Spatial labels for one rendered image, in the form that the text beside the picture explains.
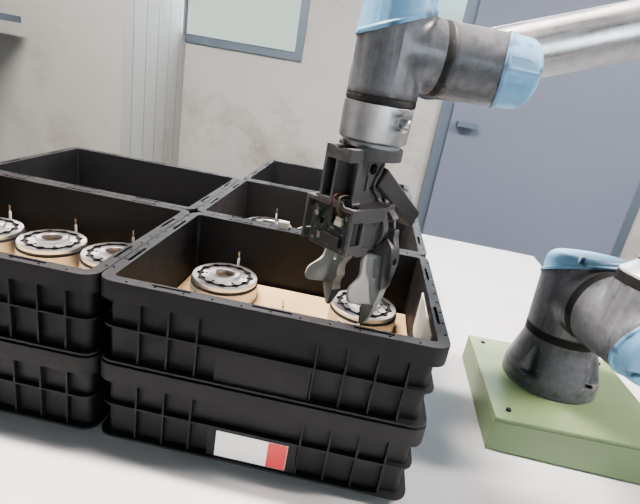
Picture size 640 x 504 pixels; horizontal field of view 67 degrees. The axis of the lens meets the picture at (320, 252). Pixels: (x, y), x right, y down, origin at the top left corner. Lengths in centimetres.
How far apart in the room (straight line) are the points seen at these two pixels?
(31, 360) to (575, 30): 78
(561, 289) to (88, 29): 256
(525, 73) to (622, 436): 55
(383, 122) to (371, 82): 4
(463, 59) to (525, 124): 276
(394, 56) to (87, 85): 251
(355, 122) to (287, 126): 280
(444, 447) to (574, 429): 19
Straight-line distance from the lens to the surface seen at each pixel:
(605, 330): 74
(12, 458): 71
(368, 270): 56
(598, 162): 344
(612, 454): 86
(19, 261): 63
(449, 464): 76
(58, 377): 70
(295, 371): 56
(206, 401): 61
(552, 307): 83
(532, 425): 80
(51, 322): 66
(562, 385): 87
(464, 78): 53
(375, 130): 50
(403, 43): 50
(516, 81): 55
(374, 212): 52
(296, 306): 77
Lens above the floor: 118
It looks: 20 degrees down
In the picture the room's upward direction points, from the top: 10 degrees clockwise
